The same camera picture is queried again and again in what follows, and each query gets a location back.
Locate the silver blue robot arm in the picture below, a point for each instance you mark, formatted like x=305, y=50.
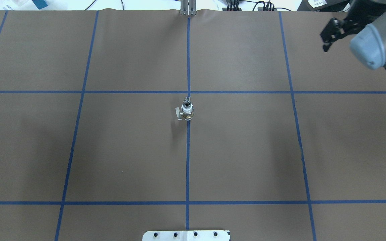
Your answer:
x=369, y=45

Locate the brown paper table mat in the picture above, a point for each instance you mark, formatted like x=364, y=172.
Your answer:
x=287, y=143

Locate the brass white PPR valve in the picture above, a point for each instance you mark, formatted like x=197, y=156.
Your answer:
x=186, y=111

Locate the aluminium frame post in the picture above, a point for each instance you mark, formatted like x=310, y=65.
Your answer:
x=188, y=7

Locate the teal box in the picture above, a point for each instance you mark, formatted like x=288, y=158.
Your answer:
x=40, y=4

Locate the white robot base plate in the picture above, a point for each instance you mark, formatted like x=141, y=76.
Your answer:
x=187, y=235

